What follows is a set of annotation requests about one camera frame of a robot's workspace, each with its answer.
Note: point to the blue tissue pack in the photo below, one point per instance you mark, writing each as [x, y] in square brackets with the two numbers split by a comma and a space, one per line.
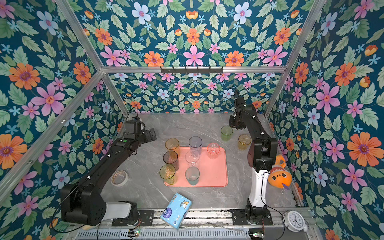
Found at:
[176, 211]

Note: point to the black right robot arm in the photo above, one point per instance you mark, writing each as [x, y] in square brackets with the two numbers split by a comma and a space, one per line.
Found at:
[261, 157]

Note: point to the patterned tape roll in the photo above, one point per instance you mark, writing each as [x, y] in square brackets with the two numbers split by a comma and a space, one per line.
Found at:
[119, 178]

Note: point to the blue transparent cup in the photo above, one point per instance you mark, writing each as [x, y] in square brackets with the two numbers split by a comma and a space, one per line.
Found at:
[195, 144]

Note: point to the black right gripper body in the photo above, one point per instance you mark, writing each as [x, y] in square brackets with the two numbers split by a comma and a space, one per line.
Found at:
[235, 123]

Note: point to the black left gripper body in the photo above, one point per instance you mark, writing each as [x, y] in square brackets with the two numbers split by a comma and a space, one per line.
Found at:
[145, 137]

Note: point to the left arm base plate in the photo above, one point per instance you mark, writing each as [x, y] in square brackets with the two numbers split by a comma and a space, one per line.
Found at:
[140, 218]

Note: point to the clear transparent cup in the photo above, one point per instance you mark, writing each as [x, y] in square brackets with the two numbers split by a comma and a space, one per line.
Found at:
[192, 158]

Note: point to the amber short cup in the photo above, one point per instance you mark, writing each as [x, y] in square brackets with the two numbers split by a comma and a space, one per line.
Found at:
[244, 142]

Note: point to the teal frosted cup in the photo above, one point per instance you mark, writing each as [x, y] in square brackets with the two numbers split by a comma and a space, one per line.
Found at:
[192, 175]

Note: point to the light green tall cup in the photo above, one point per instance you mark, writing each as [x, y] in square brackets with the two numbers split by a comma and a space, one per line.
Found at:
[168, 174]

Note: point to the dark grey plastic cup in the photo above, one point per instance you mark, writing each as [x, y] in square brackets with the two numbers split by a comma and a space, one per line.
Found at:
[171, 157]

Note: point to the pink transparent cup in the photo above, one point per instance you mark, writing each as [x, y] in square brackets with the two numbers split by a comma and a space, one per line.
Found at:
[213, 150]

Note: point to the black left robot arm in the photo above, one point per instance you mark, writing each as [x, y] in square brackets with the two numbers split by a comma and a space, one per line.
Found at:
[81, 202]

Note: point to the pink plastic tray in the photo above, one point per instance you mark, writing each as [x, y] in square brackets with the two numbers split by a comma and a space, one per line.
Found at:
[213, 172]

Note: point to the black hook rail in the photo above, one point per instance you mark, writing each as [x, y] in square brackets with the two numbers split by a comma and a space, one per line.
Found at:
[191, 70]

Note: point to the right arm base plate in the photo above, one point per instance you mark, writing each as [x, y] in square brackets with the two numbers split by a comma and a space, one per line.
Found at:
[240, 218]

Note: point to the yellow plastic cup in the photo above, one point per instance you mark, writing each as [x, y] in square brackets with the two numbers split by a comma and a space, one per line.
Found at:
[173, 144]

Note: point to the orange fish plush toy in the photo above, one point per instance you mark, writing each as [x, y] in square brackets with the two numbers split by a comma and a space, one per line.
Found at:
[280, 177]

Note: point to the white alarm clock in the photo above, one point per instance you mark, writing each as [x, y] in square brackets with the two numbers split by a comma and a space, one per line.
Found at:
[295, 222]

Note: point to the green short cup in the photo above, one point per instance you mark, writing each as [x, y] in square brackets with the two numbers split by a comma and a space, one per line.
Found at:
[226, 133]

